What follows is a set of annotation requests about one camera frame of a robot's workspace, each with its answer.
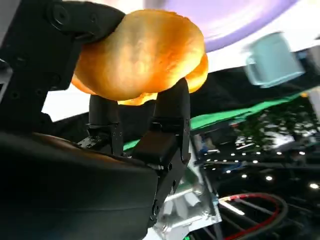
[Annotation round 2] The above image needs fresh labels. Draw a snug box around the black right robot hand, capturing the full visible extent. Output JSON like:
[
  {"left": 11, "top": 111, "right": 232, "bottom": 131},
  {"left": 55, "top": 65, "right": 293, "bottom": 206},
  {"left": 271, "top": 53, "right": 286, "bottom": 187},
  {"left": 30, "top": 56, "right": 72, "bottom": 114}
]
[{"left": 0, "top": 0, "right": 192, "bottom": 240}]

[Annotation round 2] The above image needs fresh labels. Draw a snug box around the orange toy bread roll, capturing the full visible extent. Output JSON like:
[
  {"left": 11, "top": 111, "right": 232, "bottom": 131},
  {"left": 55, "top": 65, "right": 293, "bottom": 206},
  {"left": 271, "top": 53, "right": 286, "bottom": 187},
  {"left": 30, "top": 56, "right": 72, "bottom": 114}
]
[{"left": 71, "top": 8, "right": 210, "bottom": 106}]

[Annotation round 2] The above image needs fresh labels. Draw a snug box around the green cloth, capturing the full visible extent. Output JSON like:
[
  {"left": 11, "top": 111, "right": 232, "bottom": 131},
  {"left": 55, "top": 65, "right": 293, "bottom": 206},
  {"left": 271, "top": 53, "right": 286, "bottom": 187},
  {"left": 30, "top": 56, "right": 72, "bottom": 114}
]
[{"left": 122, "top": 92, "right": 311, "bottom": 152}]

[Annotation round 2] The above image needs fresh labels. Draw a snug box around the green leafy plant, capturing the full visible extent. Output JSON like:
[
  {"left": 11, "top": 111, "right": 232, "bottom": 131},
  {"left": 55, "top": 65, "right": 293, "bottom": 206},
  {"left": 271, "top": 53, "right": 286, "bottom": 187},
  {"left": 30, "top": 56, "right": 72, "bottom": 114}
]
[{"left": 239, "top": 99, "right": 320, "bottom": 146}]

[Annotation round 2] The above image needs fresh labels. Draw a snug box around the lilac plate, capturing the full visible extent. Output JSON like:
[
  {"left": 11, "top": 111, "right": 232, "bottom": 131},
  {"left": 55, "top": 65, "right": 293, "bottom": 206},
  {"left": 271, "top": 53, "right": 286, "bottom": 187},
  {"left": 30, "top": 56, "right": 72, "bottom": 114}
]
[{"left": 142, "top": 0, "right": 301, "bottom": 53}]

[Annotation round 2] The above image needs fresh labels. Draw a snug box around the pale green mug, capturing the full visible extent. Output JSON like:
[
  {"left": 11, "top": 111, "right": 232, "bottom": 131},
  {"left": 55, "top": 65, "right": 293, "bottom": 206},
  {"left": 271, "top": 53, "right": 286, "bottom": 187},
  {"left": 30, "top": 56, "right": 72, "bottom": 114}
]
[{"left": 241, "top": 31, "right": 306, "bottom": 88}]

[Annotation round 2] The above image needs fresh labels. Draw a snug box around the silver metal bracket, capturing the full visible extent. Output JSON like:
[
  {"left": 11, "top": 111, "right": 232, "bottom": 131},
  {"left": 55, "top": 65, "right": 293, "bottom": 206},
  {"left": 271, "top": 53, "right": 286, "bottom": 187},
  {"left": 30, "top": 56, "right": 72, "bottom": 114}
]
[{"left": 147, "top": 172, "right": 223, "bottom": 240}]

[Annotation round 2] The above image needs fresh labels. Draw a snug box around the red cable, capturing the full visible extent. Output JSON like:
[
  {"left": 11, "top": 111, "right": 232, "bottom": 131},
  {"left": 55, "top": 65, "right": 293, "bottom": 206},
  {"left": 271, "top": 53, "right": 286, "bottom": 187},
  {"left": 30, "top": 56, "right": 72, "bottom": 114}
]
[{"left": 218, "top": 192, "right": 288, "bottom": 240}]

